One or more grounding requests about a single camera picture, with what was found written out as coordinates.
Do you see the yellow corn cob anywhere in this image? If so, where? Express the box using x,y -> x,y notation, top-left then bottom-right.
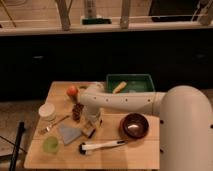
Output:
113,81 -> 127,94

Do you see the wooden block eraser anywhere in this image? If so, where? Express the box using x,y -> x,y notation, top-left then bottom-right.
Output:
82,123 -> 96,138

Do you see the wooden table frame rail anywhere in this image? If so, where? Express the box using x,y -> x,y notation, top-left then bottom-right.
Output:
0,21 -> 213,36

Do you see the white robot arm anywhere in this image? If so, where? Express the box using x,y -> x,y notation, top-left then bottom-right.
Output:
79,83 -> 213,171

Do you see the grey blue cloth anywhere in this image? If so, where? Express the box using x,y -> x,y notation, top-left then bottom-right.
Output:
58,124 -> 82,145

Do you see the white black dish brush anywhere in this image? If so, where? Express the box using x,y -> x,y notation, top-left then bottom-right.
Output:
79,140 -> 125,155

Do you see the metal fork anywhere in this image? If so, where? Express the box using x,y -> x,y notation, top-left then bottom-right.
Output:
38,115 -> 70,135

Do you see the black pole stand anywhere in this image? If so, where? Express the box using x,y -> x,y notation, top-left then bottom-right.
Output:
9,122 -> 25,171

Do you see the white round container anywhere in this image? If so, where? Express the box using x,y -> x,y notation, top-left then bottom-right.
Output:
38,103 -> 56,121

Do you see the green plastic bin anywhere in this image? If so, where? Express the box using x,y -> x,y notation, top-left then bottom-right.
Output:
106,74 -> 155,93

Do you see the dark brown wooden bowl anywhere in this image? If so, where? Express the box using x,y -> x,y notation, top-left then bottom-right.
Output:
119,113 -> 149,139

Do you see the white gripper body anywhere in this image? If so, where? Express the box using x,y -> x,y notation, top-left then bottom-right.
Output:
83,106 -> 102,127

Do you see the green plastic cup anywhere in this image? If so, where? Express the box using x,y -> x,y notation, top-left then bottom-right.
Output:
43,136 -> 59,153

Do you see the orange tomato toy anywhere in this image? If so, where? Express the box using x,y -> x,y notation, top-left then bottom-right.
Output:
66,85 -> 78,97

